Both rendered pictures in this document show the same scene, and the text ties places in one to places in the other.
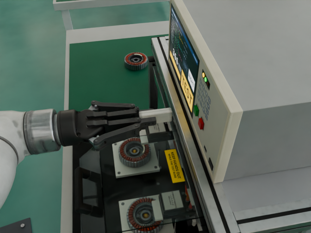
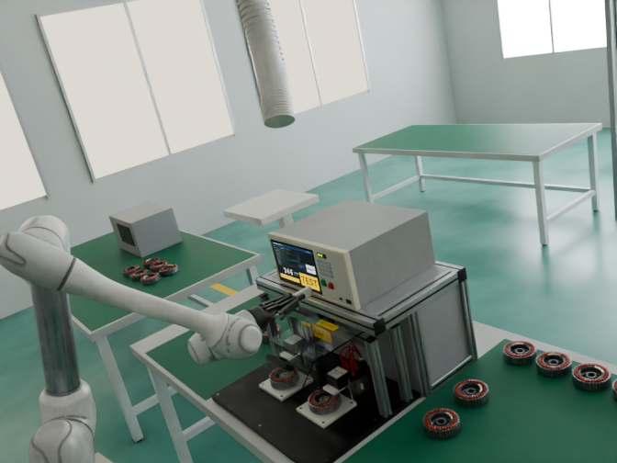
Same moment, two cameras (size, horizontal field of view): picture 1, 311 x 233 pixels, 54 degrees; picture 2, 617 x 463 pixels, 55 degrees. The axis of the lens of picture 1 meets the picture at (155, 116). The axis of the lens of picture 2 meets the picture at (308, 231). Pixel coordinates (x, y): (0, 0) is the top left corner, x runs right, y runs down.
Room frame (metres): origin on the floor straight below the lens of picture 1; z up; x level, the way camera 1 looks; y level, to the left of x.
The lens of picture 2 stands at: (-1.20, 0.63, 1.99)
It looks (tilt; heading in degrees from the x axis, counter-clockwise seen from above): 19 degrees down; 337
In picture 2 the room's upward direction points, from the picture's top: 13 degrees counter-clockwise
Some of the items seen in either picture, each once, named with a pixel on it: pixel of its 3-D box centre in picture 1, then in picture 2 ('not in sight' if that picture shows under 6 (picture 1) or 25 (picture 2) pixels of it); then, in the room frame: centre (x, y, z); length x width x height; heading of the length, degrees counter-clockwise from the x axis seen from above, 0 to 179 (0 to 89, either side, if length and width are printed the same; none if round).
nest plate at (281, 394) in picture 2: not in sight; (286, 382); (0.66, 0.07, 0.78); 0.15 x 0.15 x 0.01; 11
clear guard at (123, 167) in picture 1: (148, 181); (318, 343); (0.39, 0.02, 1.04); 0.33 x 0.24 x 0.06; 101
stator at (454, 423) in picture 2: not in sight; (441, 423); (0.10, -0.21, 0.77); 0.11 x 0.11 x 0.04
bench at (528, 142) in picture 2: not in sight; (468, 175); (3.08, -2.88, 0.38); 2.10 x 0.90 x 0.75; 11
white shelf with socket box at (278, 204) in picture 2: not in sight; (279, 243); (1.54, -0.35, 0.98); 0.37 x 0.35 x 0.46; 11
